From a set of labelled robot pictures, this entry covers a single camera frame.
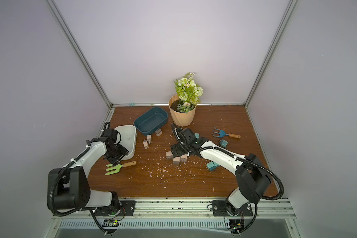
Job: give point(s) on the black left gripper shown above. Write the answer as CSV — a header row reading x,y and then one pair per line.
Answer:
x,y
116,160

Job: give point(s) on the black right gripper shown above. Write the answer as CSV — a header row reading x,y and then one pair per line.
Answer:
x,y
180,148

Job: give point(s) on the pink plug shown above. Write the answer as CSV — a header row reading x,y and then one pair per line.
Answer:
x,y
149,139
158,132
183,158
176,160
145,144
169,155

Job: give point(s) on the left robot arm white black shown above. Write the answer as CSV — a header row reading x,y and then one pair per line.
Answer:
x,y
68,187

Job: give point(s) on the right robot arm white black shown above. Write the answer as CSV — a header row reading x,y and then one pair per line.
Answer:
x,y
255,182

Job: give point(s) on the white storage box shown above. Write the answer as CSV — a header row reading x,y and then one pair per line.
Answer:
x,y
128,140

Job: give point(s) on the dark teal storage box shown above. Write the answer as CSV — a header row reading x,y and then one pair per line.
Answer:
x,y
150,121

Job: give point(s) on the peach ribbed flower pot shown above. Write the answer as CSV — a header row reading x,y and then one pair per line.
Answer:
x,y
180,119

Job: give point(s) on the artificial green flower plant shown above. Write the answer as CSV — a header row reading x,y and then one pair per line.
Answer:
x,y
189,93

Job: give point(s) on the green garden fork wooden handle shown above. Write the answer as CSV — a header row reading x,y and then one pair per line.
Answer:
x,y
113,169

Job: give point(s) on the blue garden rake wooden handle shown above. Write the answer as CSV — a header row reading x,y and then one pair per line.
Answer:
x,y
220,134

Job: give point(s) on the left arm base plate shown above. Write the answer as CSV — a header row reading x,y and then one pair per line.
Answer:
x,y
122,208

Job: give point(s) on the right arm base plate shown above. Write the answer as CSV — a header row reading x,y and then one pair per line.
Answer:
x,y
221,208

